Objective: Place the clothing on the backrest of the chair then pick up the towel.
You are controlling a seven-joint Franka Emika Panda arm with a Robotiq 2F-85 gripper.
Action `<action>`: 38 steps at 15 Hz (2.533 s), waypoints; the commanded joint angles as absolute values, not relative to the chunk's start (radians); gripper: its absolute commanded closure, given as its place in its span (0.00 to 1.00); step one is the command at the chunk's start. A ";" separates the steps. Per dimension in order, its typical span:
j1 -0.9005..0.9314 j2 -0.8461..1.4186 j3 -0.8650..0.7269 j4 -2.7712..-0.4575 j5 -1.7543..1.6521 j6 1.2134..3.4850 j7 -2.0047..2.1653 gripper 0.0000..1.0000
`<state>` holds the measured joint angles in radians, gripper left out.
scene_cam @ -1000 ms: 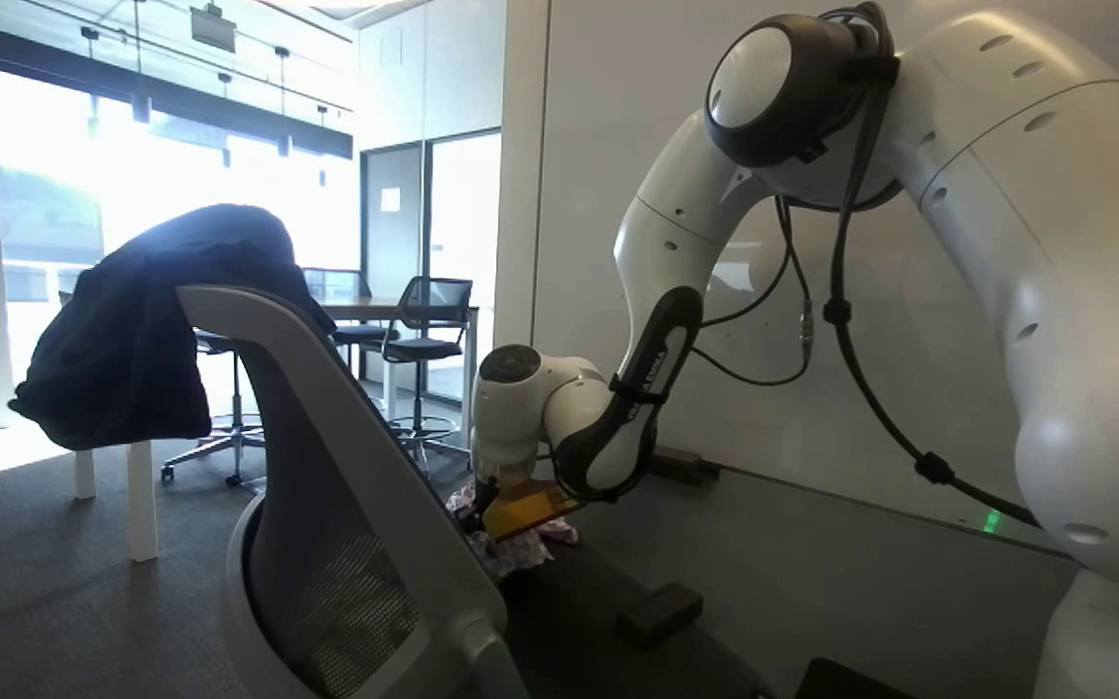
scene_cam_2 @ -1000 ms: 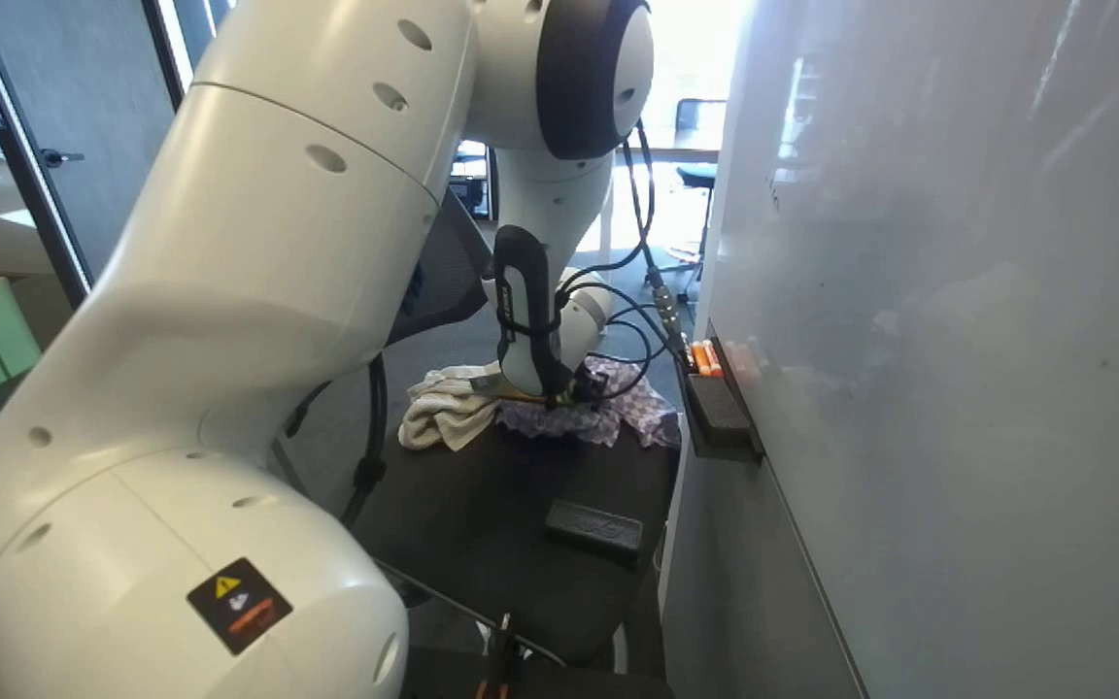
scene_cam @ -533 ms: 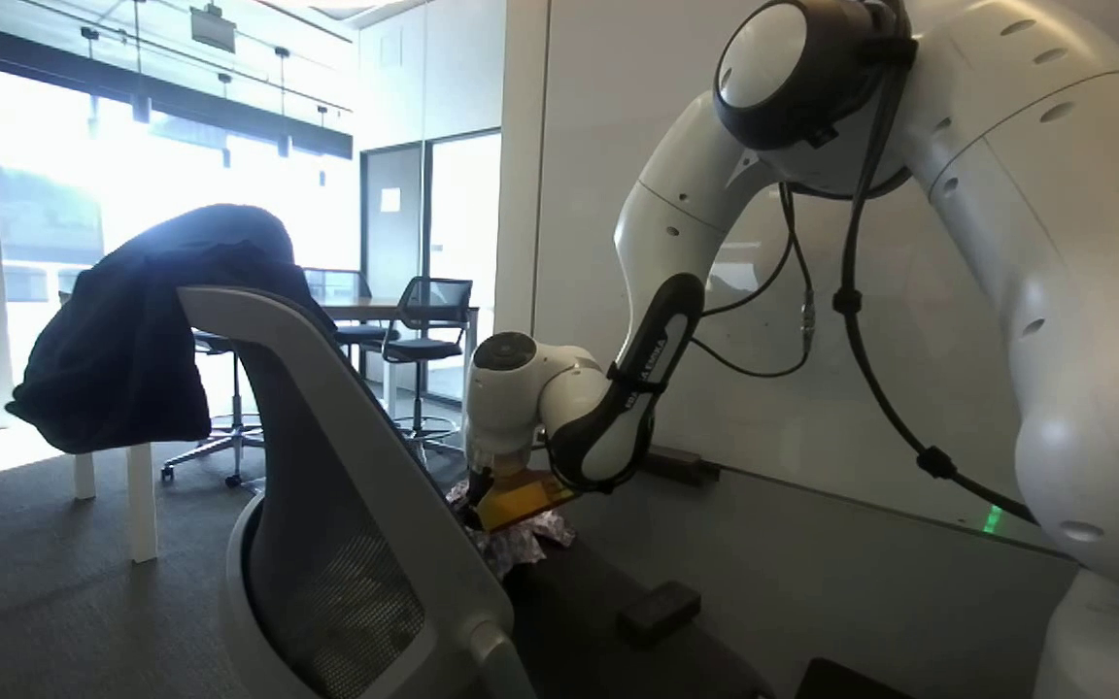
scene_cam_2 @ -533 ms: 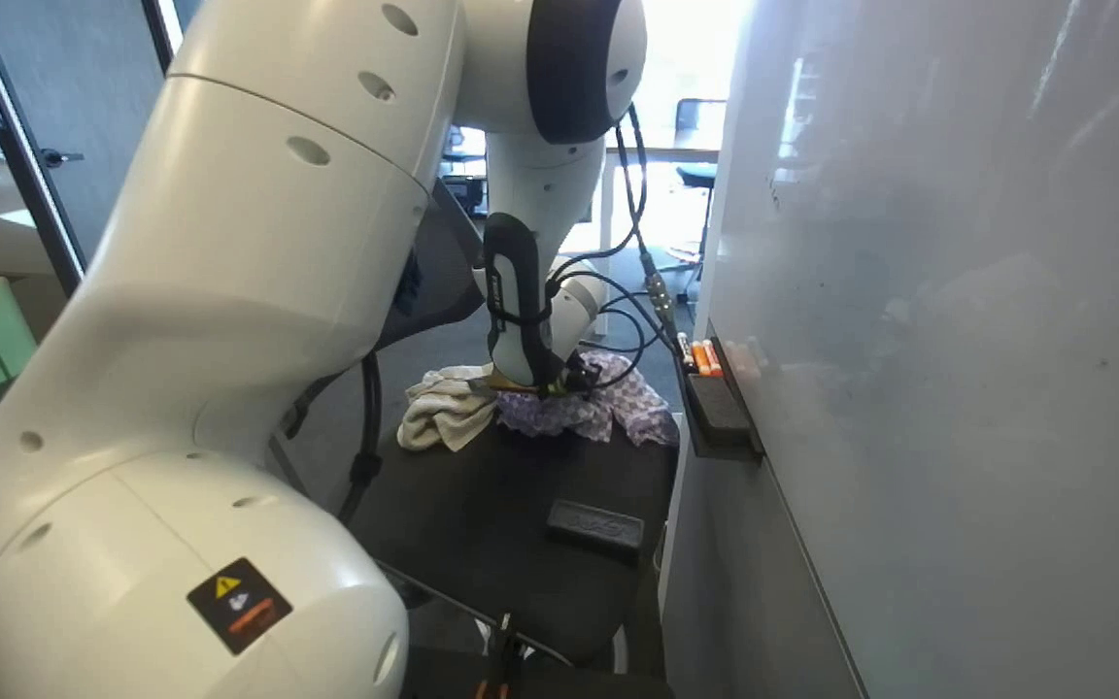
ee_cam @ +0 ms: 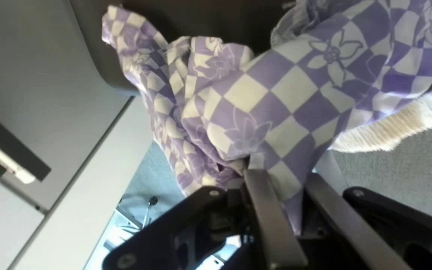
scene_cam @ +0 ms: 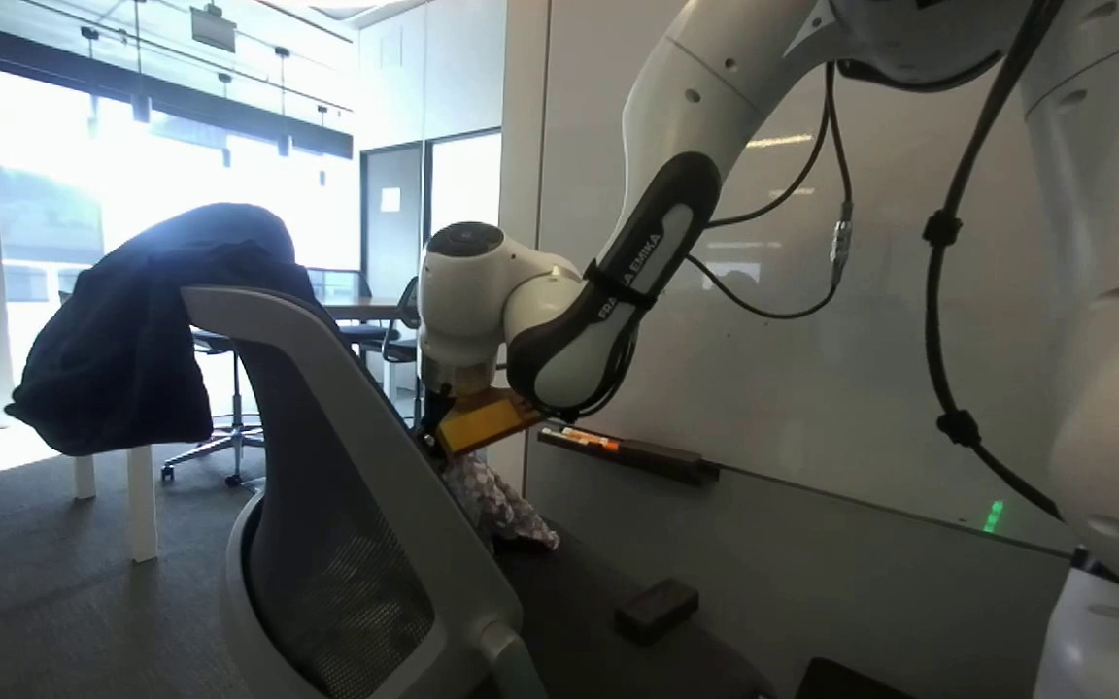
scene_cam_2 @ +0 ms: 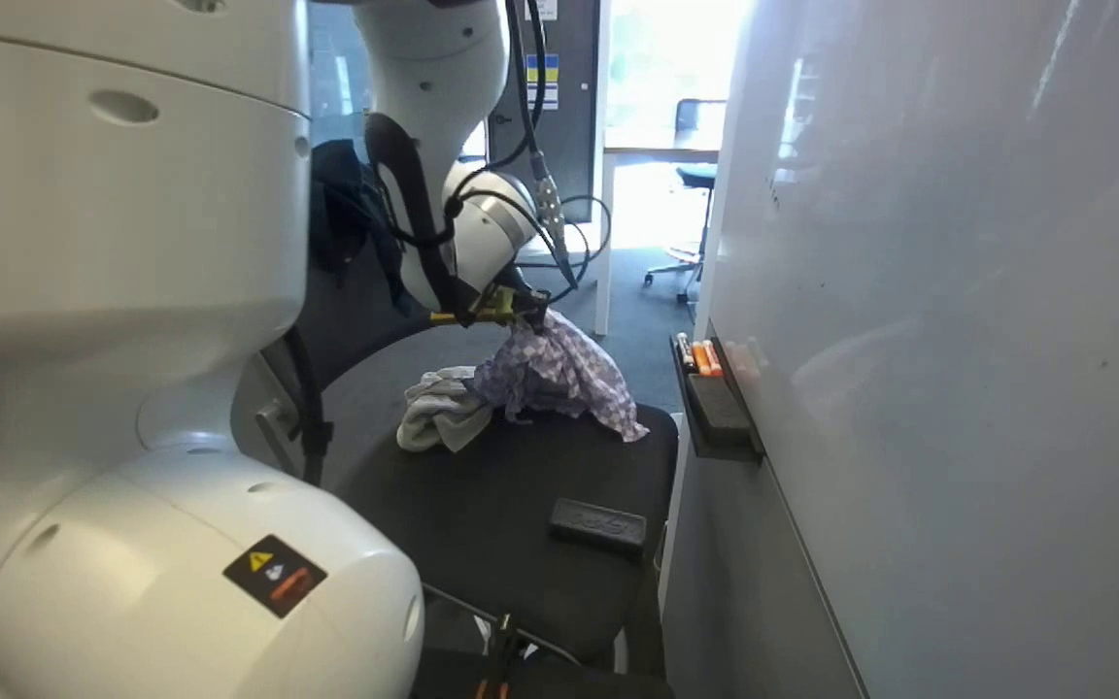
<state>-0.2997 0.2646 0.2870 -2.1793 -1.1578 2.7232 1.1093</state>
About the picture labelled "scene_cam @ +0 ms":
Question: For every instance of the orange marker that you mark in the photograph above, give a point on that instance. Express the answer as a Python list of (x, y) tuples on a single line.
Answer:
[(591, 439)]

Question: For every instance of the office chair with star base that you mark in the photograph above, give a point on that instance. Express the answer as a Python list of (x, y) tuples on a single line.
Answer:
[(230, 402)]

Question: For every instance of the black mesh office chair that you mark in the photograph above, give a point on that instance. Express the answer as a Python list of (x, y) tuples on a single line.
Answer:
[(389, 344)]

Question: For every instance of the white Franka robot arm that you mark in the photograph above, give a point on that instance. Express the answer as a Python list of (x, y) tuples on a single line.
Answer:
[(1105, 323)]

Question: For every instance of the grey office chair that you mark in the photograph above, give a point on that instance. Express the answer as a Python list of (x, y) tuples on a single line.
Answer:
[(351, 491)]

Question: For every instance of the black eraser block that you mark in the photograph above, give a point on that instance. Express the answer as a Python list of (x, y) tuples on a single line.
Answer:
[(660, 616)]

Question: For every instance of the large whiteboard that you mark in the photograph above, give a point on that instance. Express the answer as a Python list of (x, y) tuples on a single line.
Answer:
[(819, 390)]

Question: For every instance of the white table legs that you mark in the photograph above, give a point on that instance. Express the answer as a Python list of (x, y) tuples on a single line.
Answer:
[(138, 500)]

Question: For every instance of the dark navy clothing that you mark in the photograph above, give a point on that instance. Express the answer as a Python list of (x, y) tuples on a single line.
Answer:
[(145, 323)]

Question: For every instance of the blue patterned white towel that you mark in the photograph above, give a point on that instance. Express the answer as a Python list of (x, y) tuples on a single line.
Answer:
[(502, 508)]

